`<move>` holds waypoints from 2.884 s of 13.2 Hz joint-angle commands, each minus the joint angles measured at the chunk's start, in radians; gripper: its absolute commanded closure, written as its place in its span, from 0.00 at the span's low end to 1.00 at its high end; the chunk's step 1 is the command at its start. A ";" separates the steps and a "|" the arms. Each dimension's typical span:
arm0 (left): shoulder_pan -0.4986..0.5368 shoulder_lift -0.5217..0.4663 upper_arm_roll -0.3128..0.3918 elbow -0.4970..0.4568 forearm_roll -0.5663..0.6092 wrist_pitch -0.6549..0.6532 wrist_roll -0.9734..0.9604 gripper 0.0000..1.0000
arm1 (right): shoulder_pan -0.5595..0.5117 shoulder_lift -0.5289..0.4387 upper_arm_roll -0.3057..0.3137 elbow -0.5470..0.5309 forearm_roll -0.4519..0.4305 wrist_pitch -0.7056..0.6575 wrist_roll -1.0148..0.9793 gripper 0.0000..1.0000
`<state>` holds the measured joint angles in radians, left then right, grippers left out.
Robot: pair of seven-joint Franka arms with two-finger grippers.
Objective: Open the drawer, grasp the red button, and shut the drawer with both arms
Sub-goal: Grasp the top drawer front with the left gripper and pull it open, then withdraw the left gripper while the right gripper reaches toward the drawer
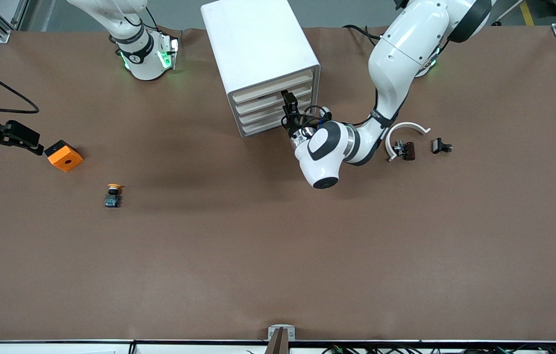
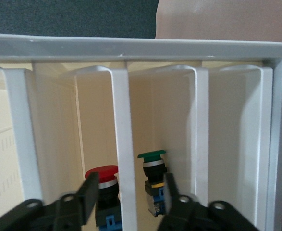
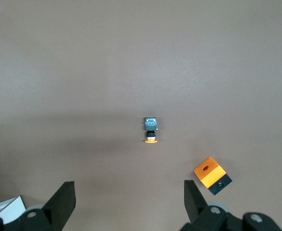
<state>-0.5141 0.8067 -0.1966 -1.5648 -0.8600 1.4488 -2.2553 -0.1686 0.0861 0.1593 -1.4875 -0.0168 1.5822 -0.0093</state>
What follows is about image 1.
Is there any black base cable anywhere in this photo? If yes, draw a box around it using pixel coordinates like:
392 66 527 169
343 24 382 49
143 5 173 36

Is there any white curved plastic piece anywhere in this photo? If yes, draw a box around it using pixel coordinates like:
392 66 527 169
385 122 432 163

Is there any yellow push button switch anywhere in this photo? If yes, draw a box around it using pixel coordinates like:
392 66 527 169
105 183 123 208

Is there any orange box with hole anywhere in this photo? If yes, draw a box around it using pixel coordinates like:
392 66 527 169
44 140 84 173

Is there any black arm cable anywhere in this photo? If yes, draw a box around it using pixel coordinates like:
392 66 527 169
301 104 330 130
0 55 40 114

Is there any grey arm base connector box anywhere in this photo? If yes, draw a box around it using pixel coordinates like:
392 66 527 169
157 32 181 70

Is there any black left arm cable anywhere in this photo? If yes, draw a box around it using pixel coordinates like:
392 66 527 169
301 104 330 130

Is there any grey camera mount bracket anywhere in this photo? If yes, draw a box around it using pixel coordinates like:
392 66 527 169
264 324 296 354

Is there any brown paper table cover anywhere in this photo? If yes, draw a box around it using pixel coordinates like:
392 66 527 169
0 27 556 342

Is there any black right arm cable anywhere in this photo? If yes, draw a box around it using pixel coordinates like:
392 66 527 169
0 55 40 114

